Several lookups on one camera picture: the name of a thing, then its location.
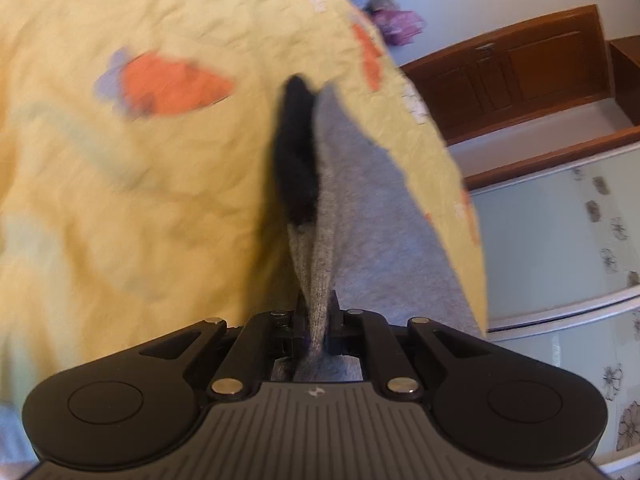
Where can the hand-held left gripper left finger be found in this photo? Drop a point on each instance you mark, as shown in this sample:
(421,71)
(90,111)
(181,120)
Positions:
(260,345)

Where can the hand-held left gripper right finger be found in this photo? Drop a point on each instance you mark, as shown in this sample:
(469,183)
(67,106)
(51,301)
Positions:
(372,345)

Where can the grey sweater with navy sleeves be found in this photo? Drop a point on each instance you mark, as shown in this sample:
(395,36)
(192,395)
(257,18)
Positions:
(360,220)

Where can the yellow carrot print quilt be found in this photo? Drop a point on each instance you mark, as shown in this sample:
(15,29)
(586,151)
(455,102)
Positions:
(150,185)

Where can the wardrobe with floral glass doors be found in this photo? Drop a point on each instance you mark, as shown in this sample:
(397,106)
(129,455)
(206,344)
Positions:
(550,260)

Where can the wooden door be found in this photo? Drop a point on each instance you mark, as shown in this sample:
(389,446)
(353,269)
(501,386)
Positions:
(520,67)

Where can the wooden door frame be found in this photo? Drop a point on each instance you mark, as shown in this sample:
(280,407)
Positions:
(550,160)

